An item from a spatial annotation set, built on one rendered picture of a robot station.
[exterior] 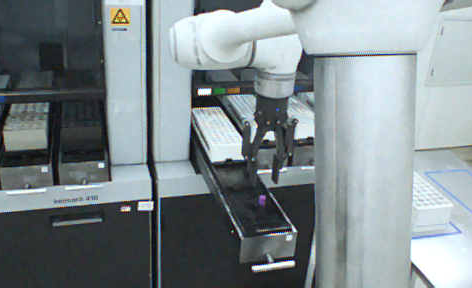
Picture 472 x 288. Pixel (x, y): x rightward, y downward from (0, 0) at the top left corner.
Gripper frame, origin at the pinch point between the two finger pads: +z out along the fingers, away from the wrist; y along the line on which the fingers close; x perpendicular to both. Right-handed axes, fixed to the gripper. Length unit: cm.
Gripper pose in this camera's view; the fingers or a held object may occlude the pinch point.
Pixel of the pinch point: (264, 171)
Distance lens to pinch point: 119.2
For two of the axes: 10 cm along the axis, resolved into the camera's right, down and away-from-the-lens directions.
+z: -0.7, 9.0, 4.3
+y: -9.6, 0.6, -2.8
